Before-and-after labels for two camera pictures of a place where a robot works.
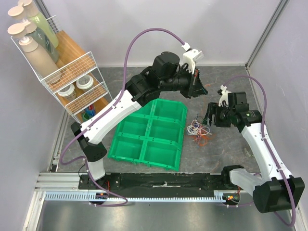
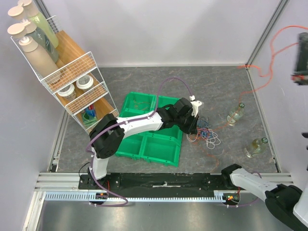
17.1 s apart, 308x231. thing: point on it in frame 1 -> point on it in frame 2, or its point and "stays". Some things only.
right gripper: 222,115 -> 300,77
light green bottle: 26,8 stays
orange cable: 202,139 -> 260,83
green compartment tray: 152,134 stays
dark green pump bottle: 25,28 stays
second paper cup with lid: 85,83 stays
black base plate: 141,182 stays
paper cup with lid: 68,92 stays
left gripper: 196,88 -> 192,128
